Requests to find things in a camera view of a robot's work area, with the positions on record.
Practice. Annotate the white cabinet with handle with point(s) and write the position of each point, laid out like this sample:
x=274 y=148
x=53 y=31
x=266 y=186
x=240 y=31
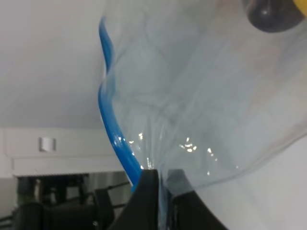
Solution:
x=55 y=151

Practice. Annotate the yellow fruit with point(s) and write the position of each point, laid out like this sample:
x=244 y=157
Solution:
x=302 y=6

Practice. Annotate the dark purple eggplant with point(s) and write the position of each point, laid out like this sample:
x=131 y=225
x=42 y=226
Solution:
x=272 y=16

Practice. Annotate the clear blue-zipper file bag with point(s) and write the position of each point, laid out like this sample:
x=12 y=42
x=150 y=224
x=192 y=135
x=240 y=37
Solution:
x=193 y=85

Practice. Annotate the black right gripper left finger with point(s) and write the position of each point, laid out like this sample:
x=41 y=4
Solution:
x=141 y=211

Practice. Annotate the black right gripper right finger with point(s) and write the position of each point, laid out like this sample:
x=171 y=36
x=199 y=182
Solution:
x=185 y=209

